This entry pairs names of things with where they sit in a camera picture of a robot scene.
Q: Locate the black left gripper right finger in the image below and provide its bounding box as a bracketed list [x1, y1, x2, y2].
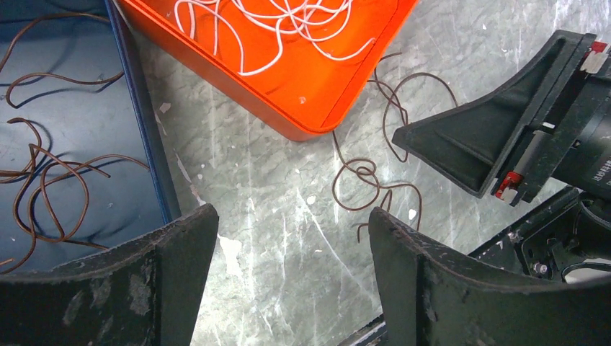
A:
[368, 208, 610, 345]

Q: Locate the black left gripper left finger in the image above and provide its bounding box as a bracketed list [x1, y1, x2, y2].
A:
[1, 204, 219, 345]

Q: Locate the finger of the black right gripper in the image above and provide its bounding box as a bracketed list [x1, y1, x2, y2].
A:
[392, 30, 597, 198]

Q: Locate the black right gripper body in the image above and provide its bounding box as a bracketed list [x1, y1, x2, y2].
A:
[468, 40, 610, 281]

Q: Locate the navy blue tray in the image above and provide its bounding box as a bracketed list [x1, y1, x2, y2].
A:
[1, 1, 180, 273]

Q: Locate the orange plastic bin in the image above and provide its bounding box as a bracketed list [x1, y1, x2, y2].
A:
[120, 1, 416, 141]

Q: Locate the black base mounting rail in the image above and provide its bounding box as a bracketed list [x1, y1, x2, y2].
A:
[338, 314, 388, 346]

